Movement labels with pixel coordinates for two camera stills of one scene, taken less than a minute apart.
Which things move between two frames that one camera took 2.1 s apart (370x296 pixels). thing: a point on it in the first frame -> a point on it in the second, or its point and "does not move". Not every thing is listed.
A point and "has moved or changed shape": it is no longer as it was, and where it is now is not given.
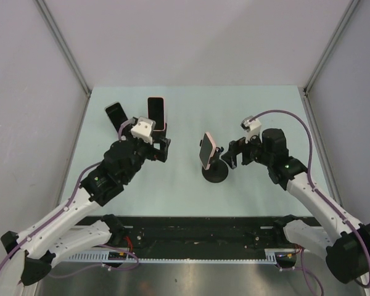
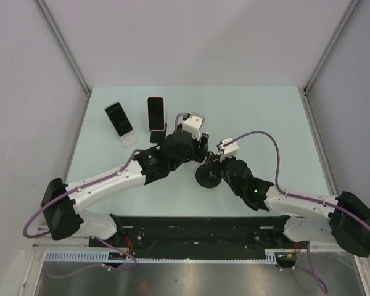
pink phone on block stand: (156, 111) does not move
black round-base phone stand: (218, 169) has moved or changed shape
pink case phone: (207, 150) has moved or changed shape
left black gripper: (160, 154) -> (198, 155)
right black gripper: (237, 147) -> (214, 164)
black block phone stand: (156, 134) does not move
